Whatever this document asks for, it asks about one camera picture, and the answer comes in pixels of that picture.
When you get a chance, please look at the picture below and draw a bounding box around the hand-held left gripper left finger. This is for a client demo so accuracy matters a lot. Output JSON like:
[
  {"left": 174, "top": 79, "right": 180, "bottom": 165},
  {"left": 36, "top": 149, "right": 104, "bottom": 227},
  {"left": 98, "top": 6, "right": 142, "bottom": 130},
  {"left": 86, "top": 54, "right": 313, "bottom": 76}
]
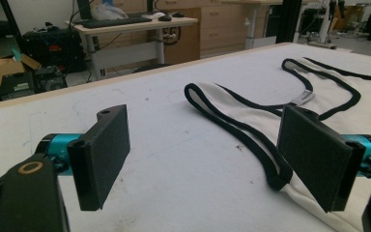
[{"left": 67, "top": 103, "right": 131, "bottom": 212}]

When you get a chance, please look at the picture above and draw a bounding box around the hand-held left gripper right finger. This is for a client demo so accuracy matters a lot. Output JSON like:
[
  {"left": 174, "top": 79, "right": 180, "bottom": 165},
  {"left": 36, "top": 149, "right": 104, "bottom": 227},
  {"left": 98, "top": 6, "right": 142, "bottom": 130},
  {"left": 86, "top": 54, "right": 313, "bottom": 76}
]
[{"left": 276, "top": 104, "right": 366, "bottom": 214}]

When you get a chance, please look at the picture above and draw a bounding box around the white tank top black trim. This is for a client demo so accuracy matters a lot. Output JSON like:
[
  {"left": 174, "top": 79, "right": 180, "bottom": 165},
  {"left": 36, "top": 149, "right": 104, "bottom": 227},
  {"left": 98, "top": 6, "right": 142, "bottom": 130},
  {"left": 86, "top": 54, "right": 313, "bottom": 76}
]
[{"left": 184, "top": 57, "right": 371, "bottom": 232}]

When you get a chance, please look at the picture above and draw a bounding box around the white table mat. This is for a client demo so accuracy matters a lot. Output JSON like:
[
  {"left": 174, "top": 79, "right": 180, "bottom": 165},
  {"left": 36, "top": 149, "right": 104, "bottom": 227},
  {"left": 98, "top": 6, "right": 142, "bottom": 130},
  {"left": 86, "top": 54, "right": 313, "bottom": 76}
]
[{"left": 0, "top": 43, "right": 371, "bottom": 232}]

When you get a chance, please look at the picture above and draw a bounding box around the black computer tower round fan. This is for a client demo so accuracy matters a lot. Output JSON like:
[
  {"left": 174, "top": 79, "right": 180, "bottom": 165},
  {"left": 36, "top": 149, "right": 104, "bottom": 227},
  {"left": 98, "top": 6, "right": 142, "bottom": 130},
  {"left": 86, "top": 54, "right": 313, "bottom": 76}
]
[{"left": 33, "top": 66, "right": 69, "bottom": 95}]

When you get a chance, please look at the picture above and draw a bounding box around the black computer tower green label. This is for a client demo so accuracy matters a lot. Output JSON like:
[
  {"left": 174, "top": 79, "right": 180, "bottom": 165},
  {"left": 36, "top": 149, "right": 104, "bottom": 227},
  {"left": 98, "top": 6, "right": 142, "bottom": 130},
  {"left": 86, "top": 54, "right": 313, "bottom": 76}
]
[{"left": 0, "top": 72, "right": 36, "bottom": 102}]

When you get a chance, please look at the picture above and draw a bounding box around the black equipment case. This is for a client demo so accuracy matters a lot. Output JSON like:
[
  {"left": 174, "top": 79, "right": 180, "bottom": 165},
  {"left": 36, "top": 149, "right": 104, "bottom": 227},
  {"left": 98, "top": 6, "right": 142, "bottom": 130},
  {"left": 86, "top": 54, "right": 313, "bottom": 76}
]
[{"left": 21, "top": 22, "right": 85, "bottom": 73}]

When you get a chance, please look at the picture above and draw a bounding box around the brown cardboard box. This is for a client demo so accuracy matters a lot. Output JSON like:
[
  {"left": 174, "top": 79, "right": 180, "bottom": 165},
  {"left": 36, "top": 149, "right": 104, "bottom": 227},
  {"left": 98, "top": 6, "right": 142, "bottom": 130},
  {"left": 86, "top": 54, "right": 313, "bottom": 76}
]
[{"left": 0, "top": 53, "right": 43, "bottom": 91}]

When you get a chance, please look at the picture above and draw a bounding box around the white-legged wooden desk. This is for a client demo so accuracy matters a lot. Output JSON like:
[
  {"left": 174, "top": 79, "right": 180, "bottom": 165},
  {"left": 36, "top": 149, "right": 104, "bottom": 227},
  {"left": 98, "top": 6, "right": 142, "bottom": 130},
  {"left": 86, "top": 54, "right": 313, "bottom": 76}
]
[
  {"left": 218, "top": 0, "right": 284, "bottom": 50},
  {"left": 65, "top": 14, "right": 199, "bottom": 81}
]

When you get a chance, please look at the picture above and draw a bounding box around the black keyboard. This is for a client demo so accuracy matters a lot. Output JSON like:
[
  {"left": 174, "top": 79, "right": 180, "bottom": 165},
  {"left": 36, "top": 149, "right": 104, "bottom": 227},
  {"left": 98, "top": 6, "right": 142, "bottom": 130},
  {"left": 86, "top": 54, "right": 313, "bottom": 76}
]
[{"left": 80, "top": 16, "right": 154, "bottom": 30}]

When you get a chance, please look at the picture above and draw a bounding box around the clear plastic bag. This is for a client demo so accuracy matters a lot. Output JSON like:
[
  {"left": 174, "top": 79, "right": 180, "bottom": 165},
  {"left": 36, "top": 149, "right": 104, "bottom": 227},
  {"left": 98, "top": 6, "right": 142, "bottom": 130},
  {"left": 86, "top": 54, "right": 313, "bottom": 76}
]
[{"left": 91, "top": 2, "right": 128, "bottom": 21}]

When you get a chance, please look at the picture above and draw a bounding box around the black monitor stand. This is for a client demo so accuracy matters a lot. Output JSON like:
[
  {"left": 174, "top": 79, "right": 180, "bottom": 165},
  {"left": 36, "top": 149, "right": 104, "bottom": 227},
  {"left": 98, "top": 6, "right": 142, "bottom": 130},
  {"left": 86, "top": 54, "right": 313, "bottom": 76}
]
[{"left": 75, "top": 0, "right": 93, "bottom": 20}]

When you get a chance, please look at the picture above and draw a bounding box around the light wooden drawer cabinet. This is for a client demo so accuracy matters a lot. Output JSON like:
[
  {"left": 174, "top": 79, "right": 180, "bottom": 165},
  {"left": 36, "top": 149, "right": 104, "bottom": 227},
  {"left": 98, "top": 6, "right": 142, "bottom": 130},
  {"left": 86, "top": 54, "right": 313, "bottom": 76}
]
[{"left": 93, "top": 0, "right": 284, "bottom": 66}]

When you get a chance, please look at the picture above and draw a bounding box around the black metal frame stand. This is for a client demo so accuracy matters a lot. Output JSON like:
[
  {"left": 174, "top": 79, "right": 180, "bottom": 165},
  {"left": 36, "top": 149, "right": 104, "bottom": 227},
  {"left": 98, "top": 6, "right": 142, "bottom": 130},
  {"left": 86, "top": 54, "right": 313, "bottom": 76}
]
[{"left": 0, "top": 0, "right": 26, "bottom": 54}]

